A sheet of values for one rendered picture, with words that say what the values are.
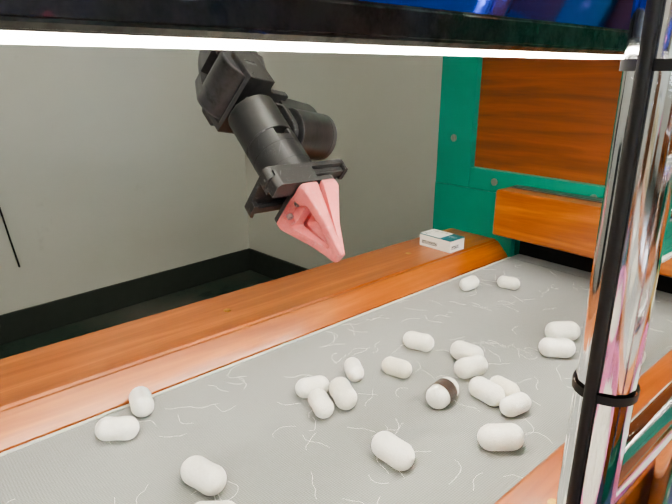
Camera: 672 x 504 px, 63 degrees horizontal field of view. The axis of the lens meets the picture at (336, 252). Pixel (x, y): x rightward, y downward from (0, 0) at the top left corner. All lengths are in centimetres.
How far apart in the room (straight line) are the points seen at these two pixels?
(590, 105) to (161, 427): 68
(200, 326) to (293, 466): 22
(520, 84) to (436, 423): 57
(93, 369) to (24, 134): 191
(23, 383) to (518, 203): 65
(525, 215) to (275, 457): 53
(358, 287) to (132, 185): 198
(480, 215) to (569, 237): 19
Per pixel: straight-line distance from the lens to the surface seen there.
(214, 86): 66
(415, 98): 210
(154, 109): 262
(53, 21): 21
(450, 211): 99
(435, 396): 51
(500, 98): 93
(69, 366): 58
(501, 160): 94
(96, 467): 49
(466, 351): 59
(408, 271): 77
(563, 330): 66
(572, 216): 81
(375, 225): 229
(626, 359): 25
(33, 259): 251
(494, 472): 46
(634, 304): 24
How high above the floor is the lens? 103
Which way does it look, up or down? 18 degrees down
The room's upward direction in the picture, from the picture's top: straight up
